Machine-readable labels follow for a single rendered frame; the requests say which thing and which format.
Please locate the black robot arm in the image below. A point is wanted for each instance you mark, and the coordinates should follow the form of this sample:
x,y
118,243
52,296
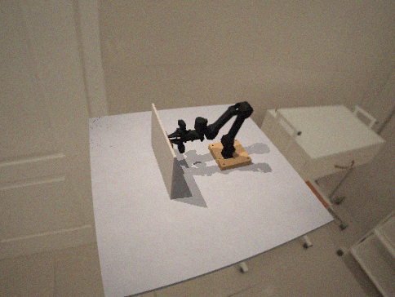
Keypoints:
x,y
211,131

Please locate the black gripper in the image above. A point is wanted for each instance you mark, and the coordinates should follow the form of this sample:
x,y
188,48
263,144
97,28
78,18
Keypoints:
x,y
185,135

